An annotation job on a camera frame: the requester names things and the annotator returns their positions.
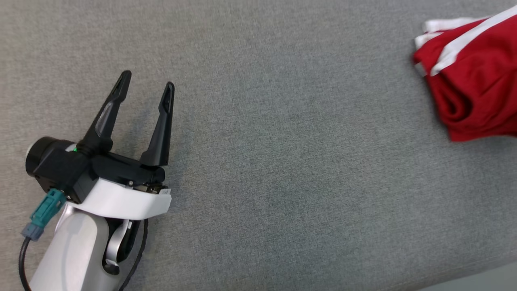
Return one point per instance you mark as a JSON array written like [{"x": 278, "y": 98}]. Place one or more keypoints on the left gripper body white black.
[{"x": 121, "y": 200}]

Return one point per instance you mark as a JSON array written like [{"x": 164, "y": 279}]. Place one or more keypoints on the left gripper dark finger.
[
  {"x": 103, "y": 125},
  {"x": 161, "y": 137}
]

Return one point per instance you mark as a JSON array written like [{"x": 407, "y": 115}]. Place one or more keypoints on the red shorts with white trim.
[{"x": 480, "y": 81}]

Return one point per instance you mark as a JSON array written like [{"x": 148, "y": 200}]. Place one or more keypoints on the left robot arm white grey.
[{"x": 72, "y": 250}]

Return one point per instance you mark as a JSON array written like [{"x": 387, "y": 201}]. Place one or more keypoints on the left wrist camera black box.
[{"x": 60, "y": 169}]

